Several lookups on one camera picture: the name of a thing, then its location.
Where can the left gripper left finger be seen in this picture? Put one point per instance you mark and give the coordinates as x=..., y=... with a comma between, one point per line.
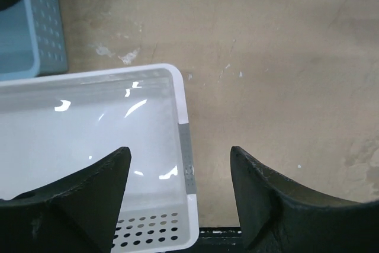
x=77, y=213

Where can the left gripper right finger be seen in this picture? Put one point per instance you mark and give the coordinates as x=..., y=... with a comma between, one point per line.
x=278, y=214

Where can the white plastic basket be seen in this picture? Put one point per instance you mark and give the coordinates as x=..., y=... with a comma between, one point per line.
x=53, y=126

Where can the blue basket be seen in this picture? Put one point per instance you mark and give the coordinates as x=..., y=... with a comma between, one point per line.
x=32, y=40

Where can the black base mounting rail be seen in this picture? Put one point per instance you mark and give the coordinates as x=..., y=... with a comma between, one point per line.
x=221, y=239

